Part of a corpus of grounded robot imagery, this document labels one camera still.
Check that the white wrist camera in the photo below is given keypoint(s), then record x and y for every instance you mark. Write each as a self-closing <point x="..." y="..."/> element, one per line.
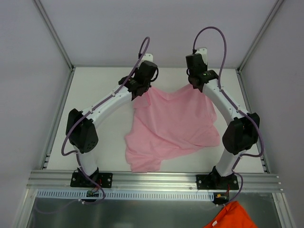
<point x="204" y="53"/>
<point x="147" y="57"/>

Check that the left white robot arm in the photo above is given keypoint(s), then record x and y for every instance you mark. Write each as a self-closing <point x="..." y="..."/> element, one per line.
<point x="81" y="128"/>

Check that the slotted cable duct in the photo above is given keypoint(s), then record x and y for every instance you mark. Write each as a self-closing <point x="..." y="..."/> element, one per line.
<point x="126" y="195"/>

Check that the orange t shirt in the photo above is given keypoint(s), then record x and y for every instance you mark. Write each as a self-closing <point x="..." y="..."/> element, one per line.
<point x="233" y="215"/>

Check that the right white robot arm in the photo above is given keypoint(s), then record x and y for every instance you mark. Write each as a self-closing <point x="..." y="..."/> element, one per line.
<point x="240" y="134"/>

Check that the pink t shirt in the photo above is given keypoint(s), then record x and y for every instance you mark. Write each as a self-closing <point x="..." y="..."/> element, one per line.
<point x="169" y="125"/>

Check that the aluminium frame post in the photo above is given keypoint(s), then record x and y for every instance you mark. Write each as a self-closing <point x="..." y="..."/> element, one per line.
<point x="46" y="19"/>
<point x="270" y="17"/>

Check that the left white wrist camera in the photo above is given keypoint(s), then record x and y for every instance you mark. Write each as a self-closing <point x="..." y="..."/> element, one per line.
<point x="147" y="57"/>

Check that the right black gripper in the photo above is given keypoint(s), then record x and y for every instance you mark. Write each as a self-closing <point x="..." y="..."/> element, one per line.
<point x="198" y="85"/>

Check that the right aluminium frame post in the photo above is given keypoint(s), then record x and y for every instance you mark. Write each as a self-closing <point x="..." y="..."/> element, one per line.
<point x="270" y="17"/>

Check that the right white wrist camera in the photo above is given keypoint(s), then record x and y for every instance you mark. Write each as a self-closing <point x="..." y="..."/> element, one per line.
<point x="204" y="53"/>

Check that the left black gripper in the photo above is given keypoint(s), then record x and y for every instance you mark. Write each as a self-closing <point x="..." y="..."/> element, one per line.
<point x="138" y="92"/>

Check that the aluminium mounting rail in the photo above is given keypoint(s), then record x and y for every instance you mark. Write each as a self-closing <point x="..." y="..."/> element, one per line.
<point x="155" y="181"/>

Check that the left aluminium frame post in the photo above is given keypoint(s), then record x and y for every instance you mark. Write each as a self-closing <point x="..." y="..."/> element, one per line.
<point x="46" y="19"/>

